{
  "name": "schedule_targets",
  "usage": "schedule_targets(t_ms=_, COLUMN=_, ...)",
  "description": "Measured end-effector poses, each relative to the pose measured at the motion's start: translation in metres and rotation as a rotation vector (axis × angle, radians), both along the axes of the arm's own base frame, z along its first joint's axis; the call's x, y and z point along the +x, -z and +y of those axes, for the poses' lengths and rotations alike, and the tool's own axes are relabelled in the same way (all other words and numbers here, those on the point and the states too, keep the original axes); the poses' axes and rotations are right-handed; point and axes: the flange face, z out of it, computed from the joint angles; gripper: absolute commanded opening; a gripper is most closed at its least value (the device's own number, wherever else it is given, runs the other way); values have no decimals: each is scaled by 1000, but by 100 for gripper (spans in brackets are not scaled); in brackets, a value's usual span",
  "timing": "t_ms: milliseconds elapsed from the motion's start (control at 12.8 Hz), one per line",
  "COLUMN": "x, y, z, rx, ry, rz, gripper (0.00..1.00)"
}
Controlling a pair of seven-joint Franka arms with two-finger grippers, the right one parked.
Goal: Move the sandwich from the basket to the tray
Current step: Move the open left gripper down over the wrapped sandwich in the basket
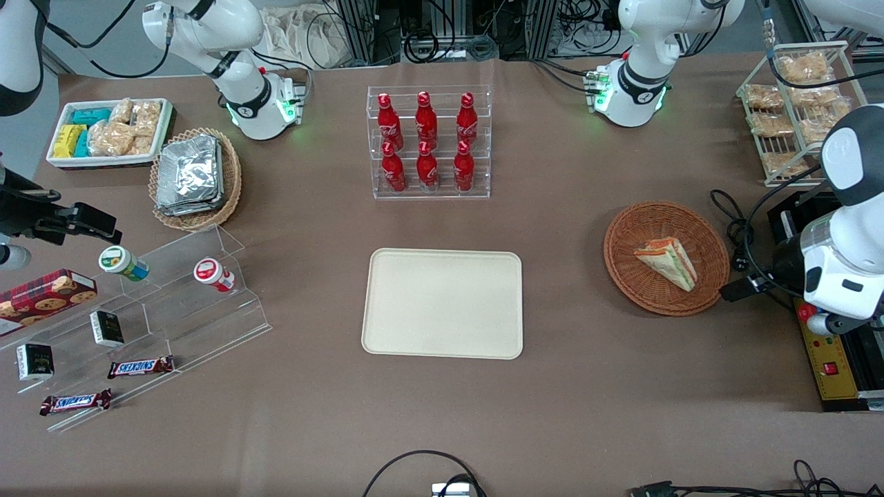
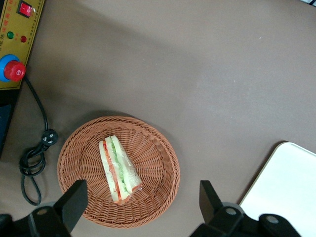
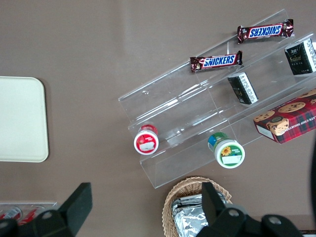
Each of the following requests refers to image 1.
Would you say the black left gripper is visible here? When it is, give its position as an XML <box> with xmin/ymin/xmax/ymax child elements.
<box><xmin>720</xmin><ymin>237</ymin><xmax>807</xmax><ymax>303</ymax></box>

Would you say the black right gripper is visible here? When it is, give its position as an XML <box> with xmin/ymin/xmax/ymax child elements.
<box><xmin>0</xmin><ymin>166</ymin><xmax>123</xmax><ymax>247</ymax></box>

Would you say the wrapped triangle sandwich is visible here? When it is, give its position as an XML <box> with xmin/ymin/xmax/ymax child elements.
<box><xmin>633</xmin><ymin>237</ymin><xmax>699</xmax><ymax>293</ymax></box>

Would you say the brown wicker basket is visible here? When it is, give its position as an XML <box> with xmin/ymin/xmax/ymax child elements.
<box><xmin>603</xmin><ymin>200</ymin><xmax>731</xmax><ymax>317</ymax></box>

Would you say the light tan wicker basket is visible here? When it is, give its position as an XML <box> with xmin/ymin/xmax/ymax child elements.
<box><xmin>148</xmin><ymin>127</ymin><xmax>242</xmax><ymax>232</ymax></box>

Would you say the beige plastic tray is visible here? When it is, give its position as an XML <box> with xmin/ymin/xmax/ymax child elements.
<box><xmin>361</xmin><ymin>248</ymin><xmax>524</xmax><ymax>360</ymax></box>

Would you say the green lidded yogurt cup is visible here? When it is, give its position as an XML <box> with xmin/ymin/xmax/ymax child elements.
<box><xmin>98</xmin><ymin>245</ymin><xmax>150</xmax><ymax>282</ymax></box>

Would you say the white plastic bin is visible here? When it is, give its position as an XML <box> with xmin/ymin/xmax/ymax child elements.
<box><xmin>46</xmin><ymin>98</ymin><xmax>173</xmax><ymax>170</ymax></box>

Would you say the red tartan cookie box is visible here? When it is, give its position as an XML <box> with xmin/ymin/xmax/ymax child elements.
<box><xmin>0</xmin><ymin>269</ymin><xmax>98</xmax><ymax>338</ymax></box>

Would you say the yellow snack pack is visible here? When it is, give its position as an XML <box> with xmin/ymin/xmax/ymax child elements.
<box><xmin>52</xmin><ymin>124</ymin><xmax>88</xmax><ymax>159</ymax></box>

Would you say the small black box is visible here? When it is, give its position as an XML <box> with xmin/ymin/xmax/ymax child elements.
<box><xmin>17</xmin><ymin>343</ymin><xmax>55</xmax><ymax>382</ymax></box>
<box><xmin>90</xmin><ymin>310</ymin><xmax>126</xmax><ymax>348</ymax></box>

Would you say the silver foil pouch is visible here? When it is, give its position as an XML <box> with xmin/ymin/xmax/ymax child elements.
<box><xmin>156</xmin><ymin>186</ymin><xmax>224</xmax><ymax>217</ymax></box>
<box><xmin>159</xmin><ymin>135</ymin><xmax>221</xmax><ymax>206</ymax></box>

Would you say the yellow control panel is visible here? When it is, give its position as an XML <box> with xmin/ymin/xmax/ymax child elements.
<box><xmin>794</xmin><ymin>298</ymin><xmax>861</xmax><ymax>403</ymax></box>

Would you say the clear acrylic stepped rack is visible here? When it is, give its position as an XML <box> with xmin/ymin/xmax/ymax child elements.
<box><xmin>0</xmin><ymin>224</ymin><xmax>272</xmax><ymax>433</ymax></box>

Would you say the red lidded yogurt cup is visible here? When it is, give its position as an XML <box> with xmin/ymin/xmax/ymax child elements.
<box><xmin>193</xmin><ymin>257</ymin><xmax>236</xmax><ymax>293</ymax></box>

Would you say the brown Snickers bar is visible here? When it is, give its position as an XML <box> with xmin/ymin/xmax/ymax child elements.
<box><xmin>39</xmin><ymin>389</ymin><xmax>113</xmax><ymax>416</ymax></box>
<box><xmin>107</xmin><ymin>355</ymin><xmax>175</xmax><ymax>380</ymax></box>

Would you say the beige cloth bag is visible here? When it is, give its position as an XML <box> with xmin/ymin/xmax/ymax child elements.
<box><xmin>258</xmin><ymin>3</ymin><xmax>361</xmax><ymax>70</ymax></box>

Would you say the red cola bottle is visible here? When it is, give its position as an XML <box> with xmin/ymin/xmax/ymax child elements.
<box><xmin>376</xmin><ymin>92</ymin><xmax>404</xmax><ymax>149</ymax></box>
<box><xmin>456</xmin><ymin>92</ymin><xmax>479</xmax><ymax>144</ymax></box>
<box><xmin>381</xmin><ymin>142</ymin><xmax>407</xmax><ymax>193</ymax></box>
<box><xmin>453</xmin><ymin>140</ymin><xmax>476</xmax><ymax>193</ymax></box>
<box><xmin>415</xmin><ymin>90</ymin><xmax>439</xmax><ymax>147</ymax></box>
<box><xmin>416</xmin><ymin>140</ymin><xmax>440</xmax><ymax>192</ymax></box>

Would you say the clear acrylic bottle rack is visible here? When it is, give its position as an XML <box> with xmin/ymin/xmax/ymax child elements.
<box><xmin>366</xmin><ymin>84</ymin><xmax>492</xmax><ymax>201</ymax></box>

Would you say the black looped table cable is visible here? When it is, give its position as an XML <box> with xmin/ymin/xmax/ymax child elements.
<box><xmin>710</xmin><ymin>188</ymin><xmax>805</xmax><ymax>309</ymax></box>

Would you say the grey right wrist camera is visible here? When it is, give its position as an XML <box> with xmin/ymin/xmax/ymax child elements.
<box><xmin>0</xmin><ymin>243</ymin><xmax>32</xmax><ymax>271</ymax></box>

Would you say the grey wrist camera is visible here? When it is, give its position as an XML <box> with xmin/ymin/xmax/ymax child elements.
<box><xmin>807</xmin><ymin>309</ymin><xmax>849</xmax><ymax>337</ymax></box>
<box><xmin>0</xmin><ymin>243</ymin><xmax>32</xmax><ymax>271</ymax></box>

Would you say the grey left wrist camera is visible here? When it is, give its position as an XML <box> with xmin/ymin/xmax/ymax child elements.
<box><xmin>807</xmin><ymin>309</ymin><xmax>849</xmax><ymax>337</ymax></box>

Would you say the white wire shelf rack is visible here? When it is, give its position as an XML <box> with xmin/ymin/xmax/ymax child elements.
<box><xmin>736</xmin><ymin>41</ymin><xmax>871</xmax><ymax>188</ymax></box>

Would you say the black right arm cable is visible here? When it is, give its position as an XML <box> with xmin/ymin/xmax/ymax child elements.
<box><xmin>41</xmin><ymin>0</ymin><xmax>175</xmax><ymax>81</ymax></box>

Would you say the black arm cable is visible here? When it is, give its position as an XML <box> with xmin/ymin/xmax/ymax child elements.
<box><xmin>41</xmin><ymin>0</ymin><xmax>175</xmax><ymax>81</ymax></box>
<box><xmin>756</xmin><ymin>0</ymin><xmax>884</xmax><ymax>90</ymax></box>

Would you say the black cable with connector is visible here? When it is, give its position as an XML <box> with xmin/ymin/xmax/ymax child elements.
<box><xmin>628</xmin><ymin>459</ymin><xmax>884</xmax><ymax>497</ymax></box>

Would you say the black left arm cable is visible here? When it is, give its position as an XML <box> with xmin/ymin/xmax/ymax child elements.
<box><xmin>756</xmin><ymin>0</ymin><xmax>884</xmax><ymax>90</ymax></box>

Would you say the aluminium frame post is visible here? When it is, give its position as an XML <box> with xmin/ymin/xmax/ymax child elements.
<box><xmin>336</xmin><ymin>0</ymin><xmax>378</xmax><ymax>67</ymax></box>
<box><xmin>523</xmin><ymin>0</ymin><xmax>561</xmax><ymax>60</ymax></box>

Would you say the black arched cable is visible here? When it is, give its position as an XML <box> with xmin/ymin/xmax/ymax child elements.
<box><xmin>362</xmin><ymin>449</ymin><xmax>486</xmax><ymax>497</ymax></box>

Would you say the black cable bundle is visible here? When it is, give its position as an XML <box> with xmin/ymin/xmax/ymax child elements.
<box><xmin>399</xmin><ymin>0</ymin><xmax>501</xmax><ymax>64</ymax></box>

